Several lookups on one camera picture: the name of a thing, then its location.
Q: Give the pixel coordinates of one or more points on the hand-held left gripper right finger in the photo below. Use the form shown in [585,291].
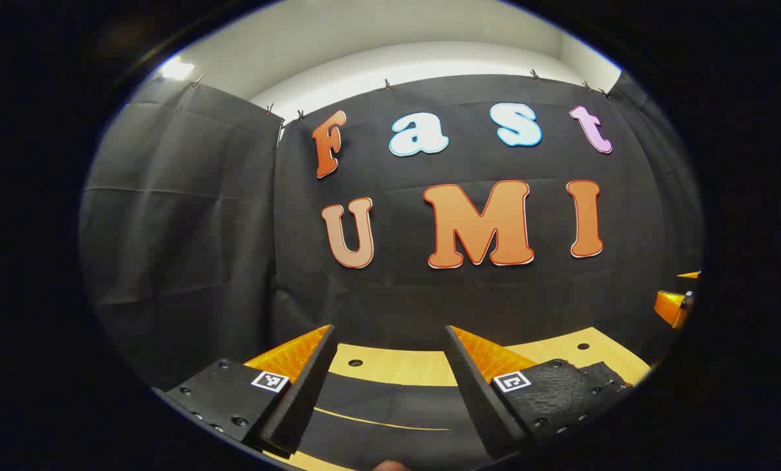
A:
[475,399]

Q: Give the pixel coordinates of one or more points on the black backdrop cloth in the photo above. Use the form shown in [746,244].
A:
[397,294]

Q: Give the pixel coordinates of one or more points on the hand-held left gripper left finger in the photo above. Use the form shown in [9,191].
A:
[305,392]

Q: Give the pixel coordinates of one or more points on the ceiling light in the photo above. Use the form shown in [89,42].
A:
[178,69]

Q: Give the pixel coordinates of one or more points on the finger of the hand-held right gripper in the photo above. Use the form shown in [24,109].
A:
[689,275]
[670,309]

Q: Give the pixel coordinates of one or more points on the black denim jeans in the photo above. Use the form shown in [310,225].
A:
[390,399]

